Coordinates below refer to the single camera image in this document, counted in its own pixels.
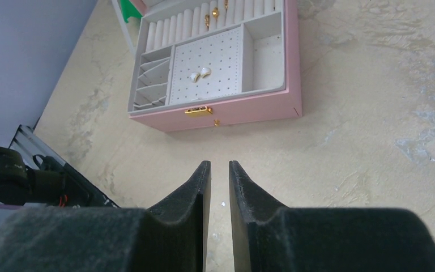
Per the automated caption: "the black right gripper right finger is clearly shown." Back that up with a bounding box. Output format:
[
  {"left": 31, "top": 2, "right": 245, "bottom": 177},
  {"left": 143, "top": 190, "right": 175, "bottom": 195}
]
[{"left": 229, "top": 161, "right": 435, "bottom": 271}]

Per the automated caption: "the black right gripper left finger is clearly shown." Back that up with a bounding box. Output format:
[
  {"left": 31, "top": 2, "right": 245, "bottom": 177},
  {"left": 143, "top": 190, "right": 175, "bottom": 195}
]
[{"left": 0, "top": 161, "right": 211, "bottom": 271}]

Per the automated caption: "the small gold earring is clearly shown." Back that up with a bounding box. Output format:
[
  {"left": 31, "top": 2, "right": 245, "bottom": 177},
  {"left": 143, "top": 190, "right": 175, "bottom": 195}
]
[{"left": 189, "top": 72, "right": 201, "bottom": 83}]

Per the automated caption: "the pink jewelry box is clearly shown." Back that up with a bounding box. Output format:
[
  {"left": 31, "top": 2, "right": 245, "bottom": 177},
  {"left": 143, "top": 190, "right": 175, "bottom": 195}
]
[{"left": 127, "top": 1, "right": 302, "bottom": 132}]

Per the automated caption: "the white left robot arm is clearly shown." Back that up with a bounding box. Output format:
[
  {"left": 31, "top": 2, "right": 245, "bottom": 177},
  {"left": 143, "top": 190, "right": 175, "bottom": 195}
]
[{"left": 0, "top": 147, "right": 31, "bottom": 206}]

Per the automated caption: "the white pearl stud earring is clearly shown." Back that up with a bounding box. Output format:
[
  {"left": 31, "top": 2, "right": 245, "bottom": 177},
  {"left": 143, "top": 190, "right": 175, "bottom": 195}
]
[{"left": 200, "top": 67, "right": 212, "bottom": 78}]

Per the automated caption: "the green plastic bin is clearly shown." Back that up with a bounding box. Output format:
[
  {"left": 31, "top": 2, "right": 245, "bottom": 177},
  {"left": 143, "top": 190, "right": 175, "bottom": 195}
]
[{"left": 120, "top": 0, "right": 142, "bottom": 23}]

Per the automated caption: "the aluminium extrusion frame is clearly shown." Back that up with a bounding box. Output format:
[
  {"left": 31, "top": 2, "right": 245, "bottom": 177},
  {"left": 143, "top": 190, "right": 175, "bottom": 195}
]
[{"left": 9, "top": 125, "right": 66, "bottom": 169}]

